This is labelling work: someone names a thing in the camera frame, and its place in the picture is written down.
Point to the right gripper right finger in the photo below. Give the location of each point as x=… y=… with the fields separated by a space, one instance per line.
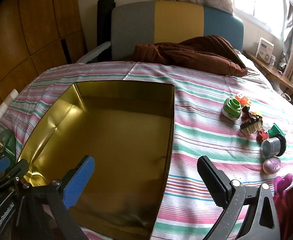
x=261 y=220

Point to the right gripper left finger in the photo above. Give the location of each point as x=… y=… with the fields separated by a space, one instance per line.
x=64 y=193

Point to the grey jar black lid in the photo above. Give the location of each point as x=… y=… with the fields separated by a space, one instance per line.
x=273 y=147

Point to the red puzzle piece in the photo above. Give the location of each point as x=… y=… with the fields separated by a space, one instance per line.
x=261 y=136

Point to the green flanged tube part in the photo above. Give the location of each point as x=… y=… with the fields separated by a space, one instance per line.
x=275 y=130

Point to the brown cupcake toy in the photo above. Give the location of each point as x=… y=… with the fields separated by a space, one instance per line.
x=251 y=125

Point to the green white plug-in device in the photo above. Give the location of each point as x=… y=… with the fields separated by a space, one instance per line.
x=231 y=108

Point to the orange perforated block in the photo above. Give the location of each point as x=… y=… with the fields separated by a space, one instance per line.
x=243 y=100

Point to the magenta ribbed cone toy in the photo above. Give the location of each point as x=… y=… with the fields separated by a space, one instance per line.
x=282 y=183

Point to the red metal capsule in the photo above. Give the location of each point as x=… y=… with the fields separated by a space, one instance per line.
x=246 y=113

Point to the striped bed sheet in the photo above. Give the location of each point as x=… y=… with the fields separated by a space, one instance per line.
x=187 y=211

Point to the gold metal tin box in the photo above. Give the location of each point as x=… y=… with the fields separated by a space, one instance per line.
x=127 y=127

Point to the wooden wardrobe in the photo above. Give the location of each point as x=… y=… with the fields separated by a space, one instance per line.
x=36 y=35

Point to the wooden bedside shelf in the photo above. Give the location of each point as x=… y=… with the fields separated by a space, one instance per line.
x=271 y=72

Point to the white product box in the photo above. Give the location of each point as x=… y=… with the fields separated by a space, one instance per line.
x=264 y=50

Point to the brown quilted blanket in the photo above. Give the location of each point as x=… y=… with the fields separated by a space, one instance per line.
x=212 y=54

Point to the grey yellow blue headboard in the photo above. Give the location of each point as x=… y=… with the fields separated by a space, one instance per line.
x=165 y=21

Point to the black rolled mat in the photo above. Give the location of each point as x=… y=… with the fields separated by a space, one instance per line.
x=104 y=18

